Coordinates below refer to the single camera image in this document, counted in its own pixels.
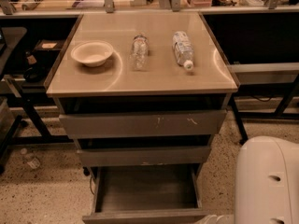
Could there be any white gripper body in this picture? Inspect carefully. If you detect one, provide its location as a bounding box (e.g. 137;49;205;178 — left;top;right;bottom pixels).
195;215;235;224

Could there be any grey bottom drawer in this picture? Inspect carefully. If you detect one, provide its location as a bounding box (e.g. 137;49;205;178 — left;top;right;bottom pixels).
82;164;207;224

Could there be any grey drawer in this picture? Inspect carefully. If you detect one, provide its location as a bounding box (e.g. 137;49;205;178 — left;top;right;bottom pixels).
78;136;211;167
82;164;207;224
60;95;227;139

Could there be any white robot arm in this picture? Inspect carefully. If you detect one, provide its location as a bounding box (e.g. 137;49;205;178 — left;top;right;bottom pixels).
195;136;299;224

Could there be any grey middle drawer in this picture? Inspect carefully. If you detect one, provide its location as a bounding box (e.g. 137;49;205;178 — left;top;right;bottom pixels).
78;136;211;167

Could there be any grey top drawer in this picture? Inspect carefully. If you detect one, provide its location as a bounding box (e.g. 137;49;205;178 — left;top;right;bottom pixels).
60;95;227;139

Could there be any grey drawer cabinet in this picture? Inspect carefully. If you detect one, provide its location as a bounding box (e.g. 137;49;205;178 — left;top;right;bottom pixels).
43;11;241;191

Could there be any labelled white-cap plastic bottle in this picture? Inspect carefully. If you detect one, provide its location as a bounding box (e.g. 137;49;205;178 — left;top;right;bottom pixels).
172;31;193;71

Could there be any clear empty plastic bottle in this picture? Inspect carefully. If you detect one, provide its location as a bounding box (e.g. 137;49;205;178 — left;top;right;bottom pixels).
130;34;149;71

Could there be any plastic bottle on floor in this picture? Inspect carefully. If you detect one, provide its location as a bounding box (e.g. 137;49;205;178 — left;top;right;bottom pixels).
21;148;41;170

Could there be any white paper bowl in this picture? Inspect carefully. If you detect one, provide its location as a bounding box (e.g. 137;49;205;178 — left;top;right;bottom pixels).
71;41;114;67

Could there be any black desk left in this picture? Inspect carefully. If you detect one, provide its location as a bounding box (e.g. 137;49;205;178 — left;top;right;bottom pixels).
0;27;72;175

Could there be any black table frame right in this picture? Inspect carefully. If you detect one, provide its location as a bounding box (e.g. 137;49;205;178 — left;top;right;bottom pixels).
229;63;299;145

